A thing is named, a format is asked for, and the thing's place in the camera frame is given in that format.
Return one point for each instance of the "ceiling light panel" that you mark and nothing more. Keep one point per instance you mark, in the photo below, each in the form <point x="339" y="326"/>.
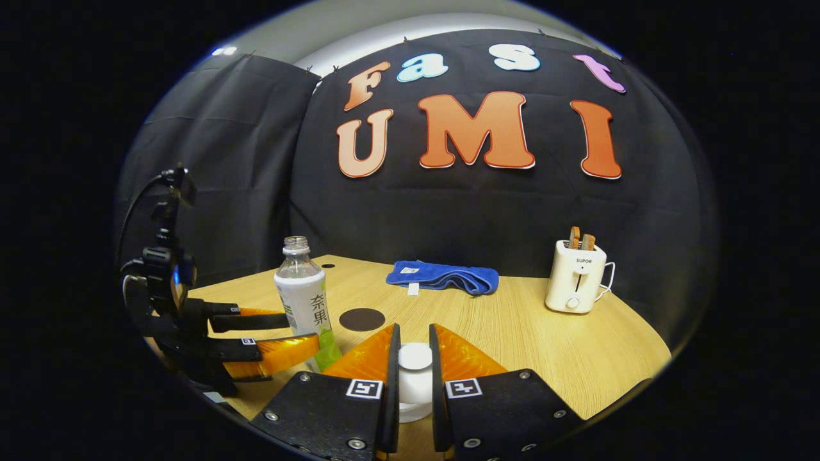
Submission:
<point x="225" y="50"/>

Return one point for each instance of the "white teacup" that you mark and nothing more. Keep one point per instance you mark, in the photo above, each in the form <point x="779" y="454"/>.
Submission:
<point x="415" y="413"/>

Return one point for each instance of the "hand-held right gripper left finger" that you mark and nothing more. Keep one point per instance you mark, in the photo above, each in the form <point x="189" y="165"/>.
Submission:
<point x="391" y="397"/>

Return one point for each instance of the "blue towel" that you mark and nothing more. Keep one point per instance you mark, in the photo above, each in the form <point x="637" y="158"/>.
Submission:
<point x="442" y="276"/>

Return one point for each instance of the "clear water bottle white label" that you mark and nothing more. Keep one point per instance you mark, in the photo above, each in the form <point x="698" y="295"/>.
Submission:
<point x="301" y="294"/>

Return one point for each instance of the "white teacup lid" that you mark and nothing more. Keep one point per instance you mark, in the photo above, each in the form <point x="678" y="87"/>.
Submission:
<point x="415" y="378"/>

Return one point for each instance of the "white toaster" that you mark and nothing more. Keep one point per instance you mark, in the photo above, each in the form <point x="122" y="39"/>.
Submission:
<point x="573" y="282"/>

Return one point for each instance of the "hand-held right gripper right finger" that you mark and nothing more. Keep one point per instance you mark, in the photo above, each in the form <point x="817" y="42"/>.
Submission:
<point x="439" y="397"/>

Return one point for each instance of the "dark brown round coaster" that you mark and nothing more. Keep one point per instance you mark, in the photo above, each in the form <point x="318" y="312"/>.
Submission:
<point x="362" y="319"/>

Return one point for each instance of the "black backdrop cloth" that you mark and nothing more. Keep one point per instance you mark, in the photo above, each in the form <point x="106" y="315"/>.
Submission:
<point x="480" y="211"/>

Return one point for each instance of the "toast bread slice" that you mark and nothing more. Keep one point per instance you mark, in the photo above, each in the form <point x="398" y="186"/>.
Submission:
<point x="587" y="242"/>
<point x="574" y="237"/>

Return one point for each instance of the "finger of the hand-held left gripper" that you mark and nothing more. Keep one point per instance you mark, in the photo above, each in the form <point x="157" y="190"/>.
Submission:
<point x="250" y="320"/>
<point x="269" y="355"/>

